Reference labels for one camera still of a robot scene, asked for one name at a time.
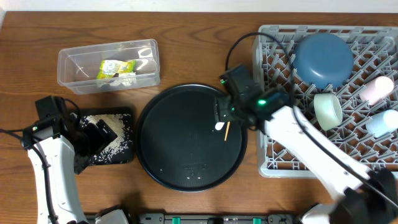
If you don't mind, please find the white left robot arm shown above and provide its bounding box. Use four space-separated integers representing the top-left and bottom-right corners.
21 96 131 224

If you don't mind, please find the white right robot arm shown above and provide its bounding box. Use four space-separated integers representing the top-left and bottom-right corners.
215 65 397 223

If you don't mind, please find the white rice pile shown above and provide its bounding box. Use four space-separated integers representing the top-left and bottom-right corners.
83 113 134 166

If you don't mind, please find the mint green bowl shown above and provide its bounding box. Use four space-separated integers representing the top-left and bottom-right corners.
313 93 343 131

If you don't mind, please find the blue plate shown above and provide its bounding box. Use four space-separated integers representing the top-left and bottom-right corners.
293 33 354 89

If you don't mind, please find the wooden chopstick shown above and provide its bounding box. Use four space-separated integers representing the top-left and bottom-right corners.
224 121 230 141

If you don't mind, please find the light blue cup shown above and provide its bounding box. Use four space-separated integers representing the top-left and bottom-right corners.
366 110 397 138

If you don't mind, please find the pale pink cup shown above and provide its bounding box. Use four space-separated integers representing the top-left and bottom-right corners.
359 76 394 105

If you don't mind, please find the round black serving tray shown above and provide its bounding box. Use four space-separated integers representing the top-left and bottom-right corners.
136 84 248 192

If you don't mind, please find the rectangular black tray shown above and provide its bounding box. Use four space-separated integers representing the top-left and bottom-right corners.
71 107 134 173

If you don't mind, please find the yellow green snack wrapper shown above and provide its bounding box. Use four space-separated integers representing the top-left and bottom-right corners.
96 60 136 80

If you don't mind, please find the clear plastic waste bin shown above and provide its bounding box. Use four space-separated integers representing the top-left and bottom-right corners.
57 39 160 95

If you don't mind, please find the grey plastic dishwasher rack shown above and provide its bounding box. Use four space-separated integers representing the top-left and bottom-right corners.
252 24 398 180

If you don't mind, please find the crumpled white tissue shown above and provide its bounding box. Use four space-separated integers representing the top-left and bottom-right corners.
99 72 137 86

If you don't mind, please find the white plastic spoon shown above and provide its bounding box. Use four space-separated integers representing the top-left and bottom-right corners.
215 122 224 131

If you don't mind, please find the black rail with green clips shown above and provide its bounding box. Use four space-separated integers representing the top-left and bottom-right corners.
127 213 296 224

